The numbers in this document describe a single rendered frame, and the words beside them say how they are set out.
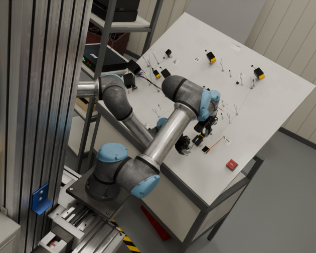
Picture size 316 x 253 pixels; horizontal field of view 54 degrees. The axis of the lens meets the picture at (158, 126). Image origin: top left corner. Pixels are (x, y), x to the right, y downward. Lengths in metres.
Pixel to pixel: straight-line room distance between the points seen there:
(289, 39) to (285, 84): 2.70
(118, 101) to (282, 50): 3.72
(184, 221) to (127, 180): 1.07
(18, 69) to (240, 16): 4.03
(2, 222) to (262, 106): 1.62
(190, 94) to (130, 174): 0.41
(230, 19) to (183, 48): 2.25
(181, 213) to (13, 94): 1.58
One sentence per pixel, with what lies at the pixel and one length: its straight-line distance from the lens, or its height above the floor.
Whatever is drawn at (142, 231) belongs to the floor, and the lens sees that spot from 2.78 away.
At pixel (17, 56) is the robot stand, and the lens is 0.80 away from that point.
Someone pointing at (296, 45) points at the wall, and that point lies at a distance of 4.88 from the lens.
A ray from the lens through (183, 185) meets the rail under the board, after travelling 2.01.
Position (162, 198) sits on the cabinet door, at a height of 0.58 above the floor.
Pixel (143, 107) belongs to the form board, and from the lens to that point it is 2.29.
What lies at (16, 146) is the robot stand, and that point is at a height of 1.55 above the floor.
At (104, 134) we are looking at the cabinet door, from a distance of 2.56.
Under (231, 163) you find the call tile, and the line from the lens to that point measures 1.96.
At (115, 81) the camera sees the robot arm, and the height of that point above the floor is 1.47.
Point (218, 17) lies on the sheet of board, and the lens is 4.67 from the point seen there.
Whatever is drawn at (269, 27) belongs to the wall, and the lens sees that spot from 4.87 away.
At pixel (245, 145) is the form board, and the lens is 2.03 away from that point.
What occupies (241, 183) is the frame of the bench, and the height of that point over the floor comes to 0.80.
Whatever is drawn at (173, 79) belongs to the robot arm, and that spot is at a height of 1.64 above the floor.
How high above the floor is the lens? 2.18
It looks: 33 degrees down
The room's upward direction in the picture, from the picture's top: 20 degrees clockwise
